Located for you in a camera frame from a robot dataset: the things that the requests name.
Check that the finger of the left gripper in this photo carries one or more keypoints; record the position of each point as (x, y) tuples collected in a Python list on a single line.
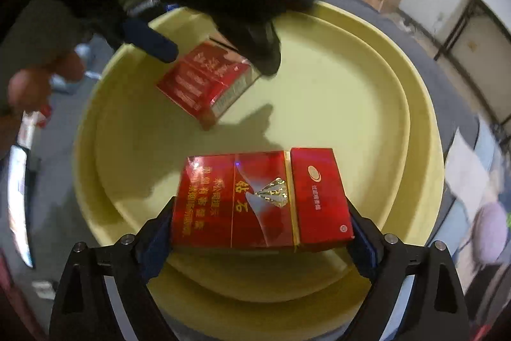
[(261, 46), (139, 34)]

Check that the large red cigarette pack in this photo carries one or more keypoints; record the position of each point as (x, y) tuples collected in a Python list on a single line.
[(266, 201)]

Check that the black folding table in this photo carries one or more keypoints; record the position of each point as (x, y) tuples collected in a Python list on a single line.
[(478, 46)]

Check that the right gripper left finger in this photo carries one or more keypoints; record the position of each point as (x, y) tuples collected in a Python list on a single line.
[(82, 308)]

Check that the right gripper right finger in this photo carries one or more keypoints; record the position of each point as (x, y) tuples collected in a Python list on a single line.
[(436, 309)]

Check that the small red cigarette pack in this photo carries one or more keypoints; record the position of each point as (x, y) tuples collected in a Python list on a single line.
[(207, 81)]

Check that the blue checkered rug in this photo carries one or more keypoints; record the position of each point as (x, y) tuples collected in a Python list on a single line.
[(476, 175)]

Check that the person's left hand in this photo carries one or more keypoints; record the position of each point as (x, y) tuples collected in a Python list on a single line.
[(29, 91)]

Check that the yellow plastic tray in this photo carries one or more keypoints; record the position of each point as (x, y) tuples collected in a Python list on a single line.
[(344, 85)]

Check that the purple plush ball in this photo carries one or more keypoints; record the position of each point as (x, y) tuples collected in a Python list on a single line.
[(489, 234)]

